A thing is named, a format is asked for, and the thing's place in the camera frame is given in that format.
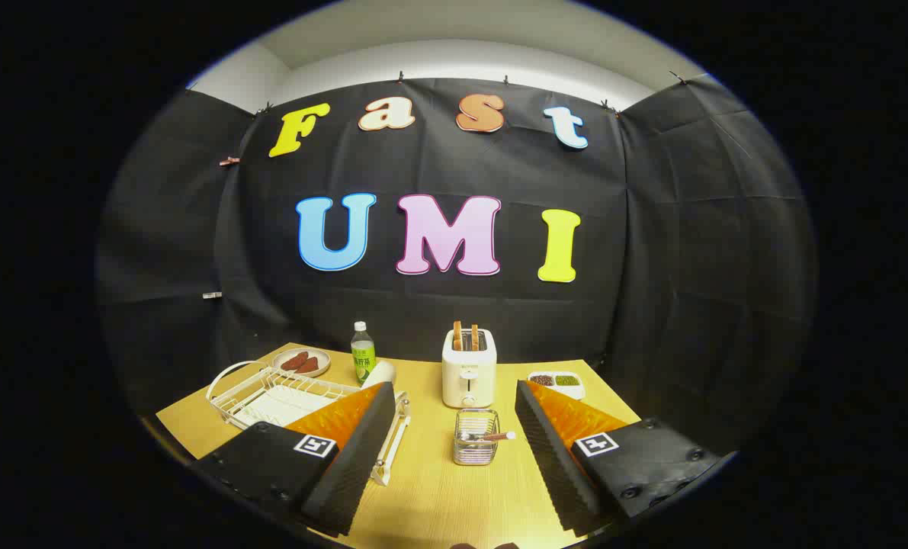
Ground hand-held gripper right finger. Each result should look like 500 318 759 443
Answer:
515 380 721 537

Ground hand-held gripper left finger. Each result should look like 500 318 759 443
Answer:
192 381 397 537

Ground white wire dish rack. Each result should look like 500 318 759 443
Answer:
207 361 411 486

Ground metal wire basket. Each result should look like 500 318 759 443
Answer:
453 409 500 466

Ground pale grey round plate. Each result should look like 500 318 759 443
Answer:
361 360 397 391

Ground white divided dish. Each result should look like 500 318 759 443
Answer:
527 371 586 400

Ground white ribbed drain tray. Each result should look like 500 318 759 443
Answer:
236 385 332 428

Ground green label drink bottle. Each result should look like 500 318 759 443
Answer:
350 321 377 384

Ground small beige saucer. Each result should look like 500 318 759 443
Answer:
272 348 332 378

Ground white toaster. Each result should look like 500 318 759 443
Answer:
441 328 498 409

